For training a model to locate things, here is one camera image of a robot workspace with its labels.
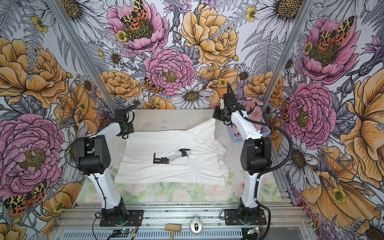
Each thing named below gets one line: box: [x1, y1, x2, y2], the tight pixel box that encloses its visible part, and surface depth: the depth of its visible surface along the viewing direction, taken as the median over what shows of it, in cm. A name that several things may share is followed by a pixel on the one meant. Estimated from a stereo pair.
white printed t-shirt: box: [114, 117, 230, 186], surface depth 96 cm
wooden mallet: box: [165, 223, 182, 240], surface depth 72 cm
